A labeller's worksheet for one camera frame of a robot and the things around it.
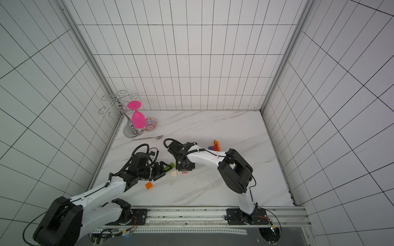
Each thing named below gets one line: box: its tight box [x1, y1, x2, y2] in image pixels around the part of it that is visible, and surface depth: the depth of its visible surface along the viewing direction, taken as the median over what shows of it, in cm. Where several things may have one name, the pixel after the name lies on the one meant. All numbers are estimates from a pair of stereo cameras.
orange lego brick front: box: [145, 181, 154, 191], surface depth 85 cm
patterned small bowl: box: [141, 117, 159, 132], surface depth 111 cm
